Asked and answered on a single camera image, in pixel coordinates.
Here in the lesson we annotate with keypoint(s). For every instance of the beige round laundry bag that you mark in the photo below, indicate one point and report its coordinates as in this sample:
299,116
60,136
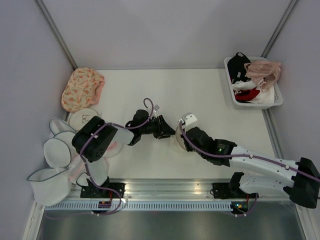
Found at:
80,118

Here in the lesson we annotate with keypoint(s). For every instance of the white bra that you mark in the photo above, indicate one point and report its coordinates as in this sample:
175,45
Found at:
266,95

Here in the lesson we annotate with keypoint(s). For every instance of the pink mesh laundry bag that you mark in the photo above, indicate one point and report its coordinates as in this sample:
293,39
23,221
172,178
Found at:
98,170

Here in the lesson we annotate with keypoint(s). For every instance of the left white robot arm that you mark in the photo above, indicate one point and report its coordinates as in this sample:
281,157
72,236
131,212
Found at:
92,140

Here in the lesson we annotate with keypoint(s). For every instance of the white plastic basket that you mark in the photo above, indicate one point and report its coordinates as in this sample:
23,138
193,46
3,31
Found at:
278,99

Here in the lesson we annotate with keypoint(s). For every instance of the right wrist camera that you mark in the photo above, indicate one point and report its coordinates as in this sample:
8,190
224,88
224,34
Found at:
188,121

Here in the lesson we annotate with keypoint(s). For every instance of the aluminium mounting rail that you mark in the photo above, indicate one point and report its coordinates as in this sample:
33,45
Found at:
168,189

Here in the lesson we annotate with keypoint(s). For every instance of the floral orange laundry bag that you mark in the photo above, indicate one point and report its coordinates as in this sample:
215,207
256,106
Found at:
83,89

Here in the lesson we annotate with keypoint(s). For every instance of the red bra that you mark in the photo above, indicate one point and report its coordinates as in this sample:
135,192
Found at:
246,95

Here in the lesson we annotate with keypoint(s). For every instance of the pink satin bra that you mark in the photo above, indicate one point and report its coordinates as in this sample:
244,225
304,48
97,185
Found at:
263,73

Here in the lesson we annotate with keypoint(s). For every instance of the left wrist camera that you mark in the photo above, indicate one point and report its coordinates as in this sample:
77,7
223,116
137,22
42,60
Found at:
156,108

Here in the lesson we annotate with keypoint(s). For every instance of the grey-trimmed white mesh bag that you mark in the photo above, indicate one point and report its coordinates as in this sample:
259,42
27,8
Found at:
57,125

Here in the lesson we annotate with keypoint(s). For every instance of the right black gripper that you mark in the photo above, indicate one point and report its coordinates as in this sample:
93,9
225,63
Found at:
187,146

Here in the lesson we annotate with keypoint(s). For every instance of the white round mesh bag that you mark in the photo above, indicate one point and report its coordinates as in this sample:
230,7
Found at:
59,151

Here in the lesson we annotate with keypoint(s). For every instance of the black bra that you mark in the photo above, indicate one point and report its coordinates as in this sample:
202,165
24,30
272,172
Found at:
236,68

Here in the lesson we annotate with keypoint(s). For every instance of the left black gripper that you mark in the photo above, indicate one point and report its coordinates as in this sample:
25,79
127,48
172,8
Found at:
163,130

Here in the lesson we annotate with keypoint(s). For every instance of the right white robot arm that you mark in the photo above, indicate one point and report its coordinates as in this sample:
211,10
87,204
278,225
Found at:
272,177

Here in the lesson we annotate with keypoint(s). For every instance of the large white mesh bag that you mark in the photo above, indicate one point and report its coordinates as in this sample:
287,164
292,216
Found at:
51,185

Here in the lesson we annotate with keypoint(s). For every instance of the white mesh laundry bag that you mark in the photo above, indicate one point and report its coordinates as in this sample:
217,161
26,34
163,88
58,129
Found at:
177,141

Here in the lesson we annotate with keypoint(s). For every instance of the white slotted cable duct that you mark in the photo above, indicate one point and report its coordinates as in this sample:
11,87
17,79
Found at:
145,205

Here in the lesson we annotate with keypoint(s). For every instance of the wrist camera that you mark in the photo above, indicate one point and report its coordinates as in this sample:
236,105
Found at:
156,108
188,121

